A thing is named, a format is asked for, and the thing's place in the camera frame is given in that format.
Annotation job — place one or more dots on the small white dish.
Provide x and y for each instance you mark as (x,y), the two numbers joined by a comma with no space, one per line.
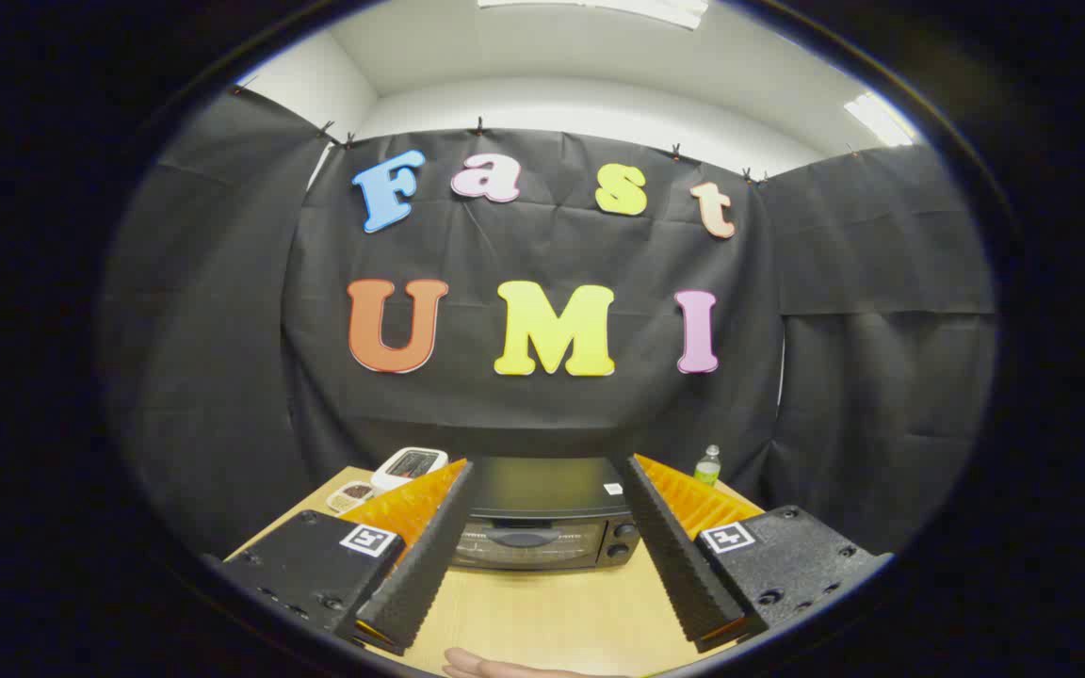
(352,493)

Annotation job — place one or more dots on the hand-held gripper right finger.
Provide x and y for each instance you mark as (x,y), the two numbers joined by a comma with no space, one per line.
(684,565)

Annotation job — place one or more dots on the row of black clips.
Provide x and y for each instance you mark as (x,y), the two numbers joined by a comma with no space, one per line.
(479,123)

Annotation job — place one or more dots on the black toaster oven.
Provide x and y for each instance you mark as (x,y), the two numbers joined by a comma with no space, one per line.
(542,494)

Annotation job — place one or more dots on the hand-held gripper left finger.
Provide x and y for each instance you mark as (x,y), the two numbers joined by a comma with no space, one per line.
(425,565)

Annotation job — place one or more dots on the white pop-up toaster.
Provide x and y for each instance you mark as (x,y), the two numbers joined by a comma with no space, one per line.
(411,463)

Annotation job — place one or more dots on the ceiling light panel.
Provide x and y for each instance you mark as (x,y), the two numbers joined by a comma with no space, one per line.
(877,120)
(599,8)

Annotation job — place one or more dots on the green label plastic bottle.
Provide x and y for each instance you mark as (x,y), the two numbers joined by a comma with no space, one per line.
(708,469)

